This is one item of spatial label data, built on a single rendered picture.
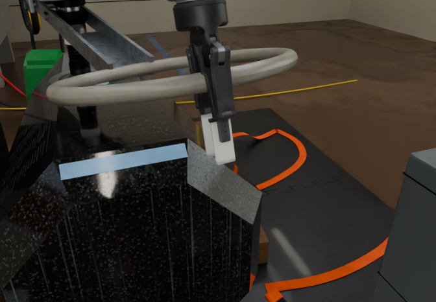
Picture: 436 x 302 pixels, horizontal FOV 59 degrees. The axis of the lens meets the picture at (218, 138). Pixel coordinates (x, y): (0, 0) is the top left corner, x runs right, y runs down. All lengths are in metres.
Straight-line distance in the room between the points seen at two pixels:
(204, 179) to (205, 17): 0.56
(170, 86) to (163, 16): 5.84
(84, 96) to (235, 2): 6.17
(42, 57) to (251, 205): 2.16
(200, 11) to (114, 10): 5.73
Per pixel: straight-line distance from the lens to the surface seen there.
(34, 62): 2.98
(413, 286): 1.18
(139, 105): 1.23
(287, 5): 7.15
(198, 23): 0.53
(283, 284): 1.69
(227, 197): 1.06
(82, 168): 0.96
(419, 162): 1.03
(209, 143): 0.61
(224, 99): 0.52
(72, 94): 0.63
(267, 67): 0.62
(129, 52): 1.12
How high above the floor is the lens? 1.25
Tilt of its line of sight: 27 degrees down
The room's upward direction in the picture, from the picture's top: straight up
